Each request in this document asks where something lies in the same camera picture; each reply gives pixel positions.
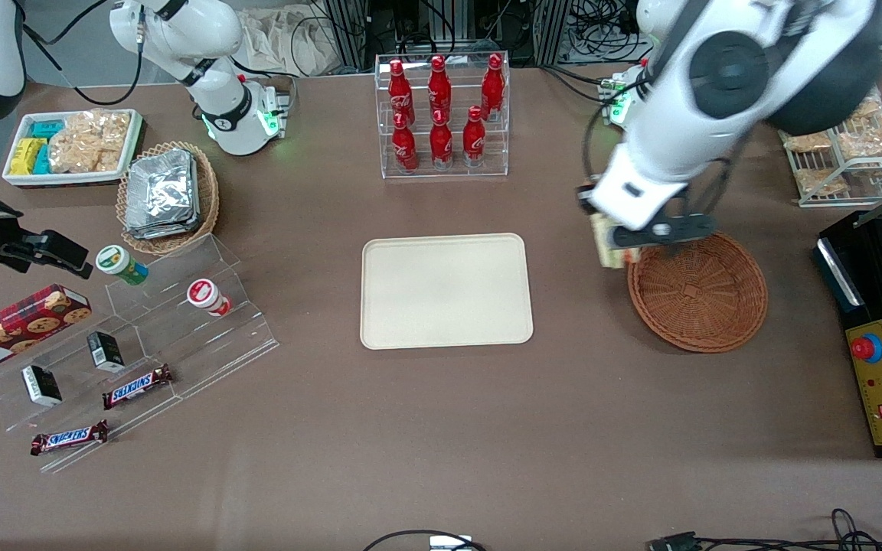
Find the aluminium frame post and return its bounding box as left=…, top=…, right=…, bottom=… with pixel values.
left=322, top=0, right=369, bottom=71
left=533, top=0, right=573, bottom=66

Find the light wicker basket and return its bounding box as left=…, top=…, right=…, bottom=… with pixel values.
left=116, top=141, right=221, bottom=256

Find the clear bag of crackers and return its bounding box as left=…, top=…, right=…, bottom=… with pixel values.
left=48, top=109, right=132, bottom=174

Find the red tartan cookie box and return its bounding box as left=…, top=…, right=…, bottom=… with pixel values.
left=0, top=284, right=93, bottom=377

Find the beige plastic tray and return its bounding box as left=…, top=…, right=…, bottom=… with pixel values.
left=360, top=233, right=534, bottom=350

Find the black tangled cable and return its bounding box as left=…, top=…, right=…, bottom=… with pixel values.
left=697, top=509, right=882, bottom=551

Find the red cola bottle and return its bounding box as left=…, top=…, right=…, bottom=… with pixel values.
left=430, top=109, right=454, bottom=171
left=462, top=106, right=487, bottom=168
left=427, top=55, right=452, bottom=123
left=392, top=112, right=419, bottom=174
left=481, top=54, right=505, bottom=121
left=387, top=59, right=416, bottom=127

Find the white wire rack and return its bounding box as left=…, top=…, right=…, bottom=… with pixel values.
left=778, top=46, right=882, bottom=209

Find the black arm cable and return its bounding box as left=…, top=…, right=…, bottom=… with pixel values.
left=21, top=0, right=143, bottom=106

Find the plastic sandwich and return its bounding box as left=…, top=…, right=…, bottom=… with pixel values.
left=589, top=213, right=643, bottom=269

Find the white plastic bin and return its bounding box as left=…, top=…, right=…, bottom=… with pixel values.
left=2, top=109, right=145, bottom=188

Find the clear acrylic stepped shelf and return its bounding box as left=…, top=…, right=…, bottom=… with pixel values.
left=0, top=233, right=281, bottom=474

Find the yellow snack packet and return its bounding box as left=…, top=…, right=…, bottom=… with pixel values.
left=9, top=138, right=44, bottom=177

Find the clear acrylic bottle rack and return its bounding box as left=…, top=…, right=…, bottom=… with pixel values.
left=374, top=52, right=511, bottom=180

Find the green yogurt cup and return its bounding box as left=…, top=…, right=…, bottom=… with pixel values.
left=96, top=245, right=149, bottom=286

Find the clear bag of pastry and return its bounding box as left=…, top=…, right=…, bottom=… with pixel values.
left=784, top=132, right=834, bottom=153
left=838, top=92, right=882, bottom=160
left=795, top=168, right=849, bottom=197

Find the beige crumpled cloth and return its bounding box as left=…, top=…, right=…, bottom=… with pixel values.
left=238, top=6, right=342, bottom=77

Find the Snickers chocolate bar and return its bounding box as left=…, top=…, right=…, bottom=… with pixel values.
left=31, top=419, right=109, bottom=457
left=102, top=364, right=175, bottom=410

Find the black control box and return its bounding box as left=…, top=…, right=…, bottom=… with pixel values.
left=815, top=210, right=882, bottom=460

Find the small black carton box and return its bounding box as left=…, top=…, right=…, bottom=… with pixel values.
left=87, top=331, right=126, bottom=373
left=21, top=365, right=63, bottom=406

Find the brown wicker basket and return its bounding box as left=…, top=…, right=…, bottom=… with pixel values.
left=627, top=232, right=769, bottom=354

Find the black cable loop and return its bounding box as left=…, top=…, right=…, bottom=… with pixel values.
left=363, top=530, right=488, bottom=551

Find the foil wrapped sandwich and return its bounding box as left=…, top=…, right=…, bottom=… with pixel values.
left=129, top=148, right=198, bottom=223
left=124, top=207, right=203, bottom=240

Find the red strawberry yogurt cup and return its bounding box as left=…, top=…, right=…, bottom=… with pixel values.
left=186, top=279, right=232, bottom=317

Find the black connector plug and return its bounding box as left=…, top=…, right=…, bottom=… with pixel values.
left=648, top=531, right=701, bottom=551

